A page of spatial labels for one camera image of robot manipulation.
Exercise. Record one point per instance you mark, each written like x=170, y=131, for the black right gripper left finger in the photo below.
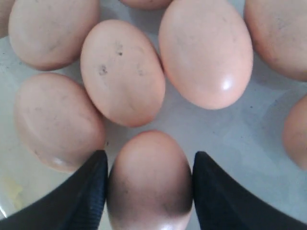
x=77, y=204

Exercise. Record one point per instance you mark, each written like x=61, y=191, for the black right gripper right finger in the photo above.
x=221, y=203

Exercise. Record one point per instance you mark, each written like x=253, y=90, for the brown egg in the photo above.
x=122, y=74
x=206, y=51
x=49, y=34
x=278, y=29
x=150, y=185
x=294, y=134
x=146, y=4
x=5, y=10
x=57, y=121

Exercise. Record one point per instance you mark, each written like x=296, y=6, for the clear plastic container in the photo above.
x=244, y=139

